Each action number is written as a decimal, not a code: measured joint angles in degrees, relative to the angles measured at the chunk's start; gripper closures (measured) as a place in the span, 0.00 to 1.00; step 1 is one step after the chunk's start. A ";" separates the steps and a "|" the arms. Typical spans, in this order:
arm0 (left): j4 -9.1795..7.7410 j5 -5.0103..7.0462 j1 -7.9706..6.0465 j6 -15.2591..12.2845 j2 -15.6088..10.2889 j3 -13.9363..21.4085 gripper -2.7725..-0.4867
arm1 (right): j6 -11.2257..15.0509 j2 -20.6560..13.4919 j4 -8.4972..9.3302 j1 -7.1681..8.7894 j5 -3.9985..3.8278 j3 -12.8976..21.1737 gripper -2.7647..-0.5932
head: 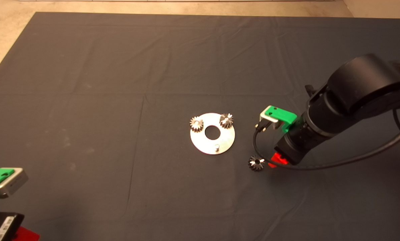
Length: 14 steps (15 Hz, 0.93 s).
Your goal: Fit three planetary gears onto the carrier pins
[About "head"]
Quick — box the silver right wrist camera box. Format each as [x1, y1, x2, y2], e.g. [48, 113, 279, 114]
[260, 109, 282, 131]

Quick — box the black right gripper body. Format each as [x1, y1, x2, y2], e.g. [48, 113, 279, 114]
[274, 126, 316, 165]

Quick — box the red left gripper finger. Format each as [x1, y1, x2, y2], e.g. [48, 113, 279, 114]
[14, 226, 40, 241]

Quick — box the green right camera mount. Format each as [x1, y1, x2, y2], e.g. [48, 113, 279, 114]
[265, 105, 297, 133]

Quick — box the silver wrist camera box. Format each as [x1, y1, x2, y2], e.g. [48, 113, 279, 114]
[260, 109, 282, 131]
[0, 168, 29, 198]

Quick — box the small steel planetary gear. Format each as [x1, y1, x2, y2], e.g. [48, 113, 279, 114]
[248, 156, 266, 171]
[219, 113, 234, 129]
[190, 116, 204, 133]

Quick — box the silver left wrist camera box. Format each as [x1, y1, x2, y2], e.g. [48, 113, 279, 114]
[0, 168, 29, 198]

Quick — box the dark grey table cloth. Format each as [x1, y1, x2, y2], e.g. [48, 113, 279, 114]
[0, 12, 400, 241]

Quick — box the round metal carrier plate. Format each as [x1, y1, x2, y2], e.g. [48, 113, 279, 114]
[190, 113, 236, 155]

